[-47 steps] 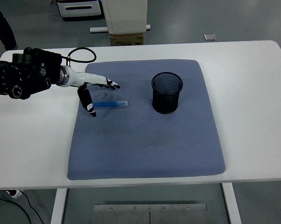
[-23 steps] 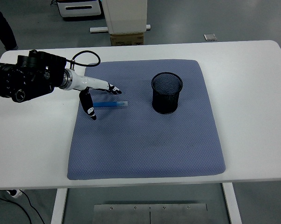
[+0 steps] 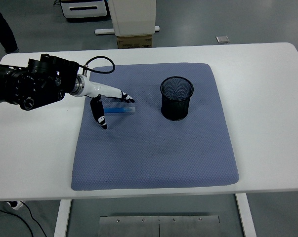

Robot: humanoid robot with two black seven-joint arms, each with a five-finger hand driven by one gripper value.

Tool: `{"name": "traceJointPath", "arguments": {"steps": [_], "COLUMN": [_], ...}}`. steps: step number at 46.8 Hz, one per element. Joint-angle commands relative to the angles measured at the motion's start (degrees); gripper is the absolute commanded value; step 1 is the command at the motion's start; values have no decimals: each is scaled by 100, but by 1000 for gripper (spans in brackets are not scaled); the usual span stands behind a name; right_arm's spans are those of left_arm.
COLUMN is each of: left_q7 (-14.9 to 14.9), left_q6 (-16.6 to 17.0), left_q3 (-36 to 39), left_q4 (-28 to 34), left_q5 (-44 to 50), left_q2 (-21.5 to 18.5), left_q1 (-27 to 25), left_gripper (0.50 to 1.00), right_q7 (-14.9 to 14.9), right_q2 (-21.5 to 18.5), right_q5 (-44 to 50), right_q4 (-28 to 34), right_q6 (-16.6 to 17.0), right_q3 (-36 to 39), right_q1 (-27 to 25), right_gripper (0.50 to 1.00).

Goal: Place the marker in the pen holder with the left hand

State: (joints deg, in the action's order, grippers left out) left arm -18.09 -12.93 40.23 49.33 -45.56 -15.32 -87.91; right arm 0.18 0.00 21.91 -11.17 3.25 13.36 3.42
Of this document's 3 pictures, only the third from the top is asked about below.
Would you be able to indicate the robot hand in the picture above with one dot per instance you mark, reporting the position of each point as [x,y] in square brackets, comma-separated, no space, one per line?
[101,90]

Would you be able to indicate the blue marker with clear cap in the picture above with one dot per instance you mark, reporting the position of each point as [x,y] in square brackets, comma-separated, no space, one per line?
[121,109]

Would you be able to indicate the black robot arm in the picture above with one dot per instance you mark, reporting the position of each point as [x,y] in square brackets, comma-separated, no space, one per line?
[35,84]

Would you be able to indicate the black mesh pen holder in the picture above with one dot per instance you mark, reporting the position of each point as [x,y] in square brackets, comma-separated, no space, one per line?
[176,108]

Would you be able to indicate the brown cardboard box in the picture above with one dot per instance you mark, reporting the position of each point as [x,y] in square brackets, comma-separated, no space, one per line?
[135,42]

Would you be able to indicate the white cabinet base bar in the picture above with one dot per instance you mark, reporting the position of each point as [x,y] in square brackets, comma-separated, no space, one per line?
[104,31]

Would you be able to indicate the blue-grey textured mat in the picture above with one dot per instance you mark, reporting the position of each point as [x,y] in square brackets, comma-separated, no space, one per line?
[143,153]

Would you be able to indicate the white appliance with dark slot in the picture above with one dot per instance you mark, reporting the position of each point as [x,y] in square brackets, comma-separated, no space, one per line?
[84,8]

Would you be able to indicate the grey metal floor cover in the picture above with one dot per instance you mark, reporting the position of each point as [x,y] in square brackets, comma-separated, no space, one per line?
[222,39]

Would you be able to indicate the white table leg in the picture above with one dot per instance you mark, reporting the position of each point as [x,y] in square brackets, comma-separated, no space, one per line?
[62,219]
[246,217]

